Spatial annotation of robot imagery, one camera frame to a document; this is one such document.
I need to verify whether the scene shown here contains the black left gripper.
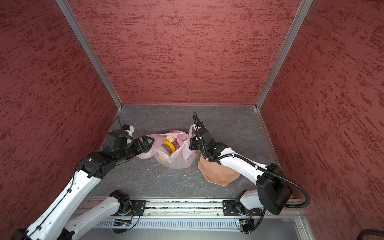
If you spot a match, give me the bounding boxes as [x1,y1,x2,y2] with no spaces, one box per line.
[115,135,155,163]

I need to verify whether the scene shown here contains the pink plastic bag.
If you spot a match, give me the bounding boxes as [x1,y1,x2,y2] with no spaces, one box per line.
[138,126,201,170]

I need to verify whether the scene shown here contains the red fake fruit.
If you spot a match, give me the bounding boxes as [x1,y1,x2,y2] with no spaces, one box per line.
[177,134,188,145]

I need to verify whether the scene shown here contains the pink wavy bowl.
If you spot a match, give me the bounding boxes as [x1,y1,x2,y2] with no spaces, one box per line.
[198,155,240,187]

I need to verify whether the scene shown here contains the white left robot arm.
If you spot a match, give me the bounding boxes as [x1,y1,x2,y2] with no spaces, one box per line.
[11,134,155,240]

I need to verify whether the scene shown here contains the left aluminium corner post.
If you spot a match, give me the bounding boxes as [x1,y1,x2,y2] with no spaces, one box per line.
[56,0,124,111]

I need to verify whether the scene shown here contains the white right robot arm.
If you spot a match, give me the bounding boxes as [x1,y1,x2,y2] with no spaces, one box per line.
[190,127,292,215]

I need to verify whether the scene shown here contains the aluminium corner post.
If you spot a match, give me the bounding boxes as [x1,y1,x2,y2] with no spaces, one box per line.
[56,0,124,111]
[256,0,313,111]

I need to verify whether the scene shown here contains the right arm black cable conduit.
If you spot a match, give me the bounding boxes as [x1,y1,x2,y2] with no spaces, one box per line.
[192,112,311,210]

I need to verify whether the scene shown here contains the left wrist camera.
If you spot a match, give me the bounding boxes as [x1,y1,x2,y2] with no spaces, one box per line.
[104,125,134,150]

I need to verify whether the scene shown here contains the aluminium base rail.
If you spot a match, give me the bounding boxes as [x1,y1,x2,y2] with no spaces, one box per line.
[65,196,314,240]

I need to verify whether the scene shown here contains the right aluminium corner post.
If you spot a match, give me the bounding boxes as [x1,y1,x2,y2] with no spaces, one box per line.
[256,0,313,111]

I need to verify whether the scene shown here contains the yellow fake banana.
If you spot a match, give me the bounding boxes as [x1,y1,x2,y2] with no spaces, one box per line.
[158,140,176,164]

